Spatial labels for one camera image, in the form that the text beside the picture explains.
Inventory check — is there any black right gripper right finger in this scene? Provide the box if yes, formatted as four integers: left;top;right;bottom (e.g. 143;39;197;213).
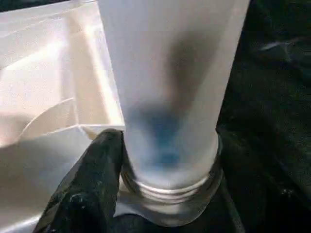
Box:
218;131;311;233

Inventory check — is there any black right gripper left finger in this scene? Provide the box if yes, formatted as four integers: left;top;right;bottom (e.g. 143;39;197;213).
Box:
33;128;124;233

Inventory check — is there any white plastic table top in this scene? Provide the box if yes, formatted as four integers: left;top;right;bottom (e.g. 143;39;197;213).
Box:
0;0;151;233

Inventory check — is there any white plastic table leg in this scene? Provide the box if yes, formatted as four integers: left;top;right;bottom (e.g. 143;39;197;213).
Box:
97;0;251;229

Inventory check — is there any black mat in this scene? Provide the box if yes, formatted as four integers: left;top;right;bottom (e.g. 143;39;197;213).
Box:
0;0;311;233

